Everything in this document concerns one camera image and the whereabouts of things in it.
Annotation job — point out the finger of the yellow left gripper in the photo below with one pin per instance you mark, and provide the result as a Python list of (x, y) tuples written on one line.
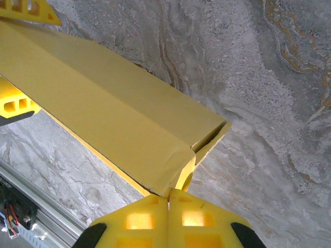
[(7, 93), (42, 14)]

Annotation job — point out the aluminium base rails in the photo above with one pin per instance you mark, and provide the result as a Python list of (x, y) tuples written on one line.
[(51, 206)]

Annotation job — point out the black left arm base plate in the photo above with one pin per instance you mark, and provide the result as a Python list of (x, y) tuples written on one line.
[(15, 193)]

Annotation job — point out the small left circuit board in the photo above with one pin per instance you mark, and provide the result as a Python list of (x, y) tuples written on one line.
[(10, 231)]

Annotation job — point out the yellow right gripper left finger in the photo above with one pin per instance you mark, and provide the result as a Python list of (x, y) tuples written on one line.
[(139, 227)]

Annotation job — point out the yellow and white paper box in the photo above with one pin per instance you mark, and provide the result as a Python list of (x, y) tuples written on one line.
[(103, 103)]

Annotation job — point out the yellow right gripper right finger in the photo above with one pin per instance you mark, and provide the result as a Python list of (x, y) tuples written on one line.
[(201, 227)]

